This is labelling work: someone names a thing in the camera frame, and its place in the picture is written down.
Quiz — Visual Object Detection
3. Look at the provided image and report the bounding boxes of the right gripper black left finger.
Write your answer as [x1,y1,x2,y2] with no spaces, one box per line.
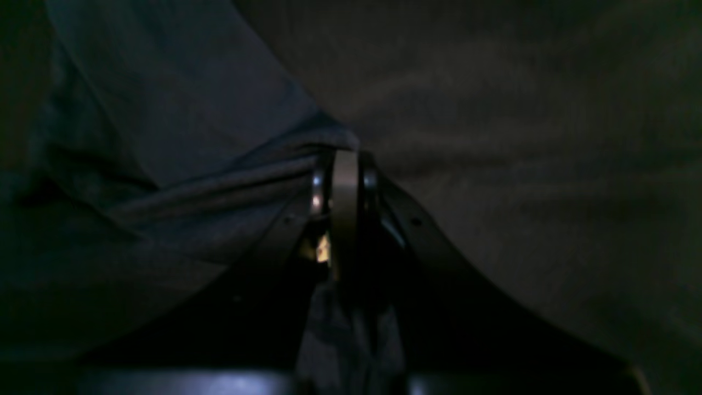
[77,154,334,394]

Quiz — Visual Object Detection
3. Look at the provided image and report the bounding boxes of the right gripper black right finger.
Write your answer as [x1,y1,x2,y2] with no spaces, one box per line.
[356,153,649,394]

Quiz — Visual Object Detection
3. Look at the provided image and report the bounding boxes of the dark grey T-shirt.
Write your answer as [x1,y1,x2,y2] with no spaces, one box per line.
[0,0,406,395]

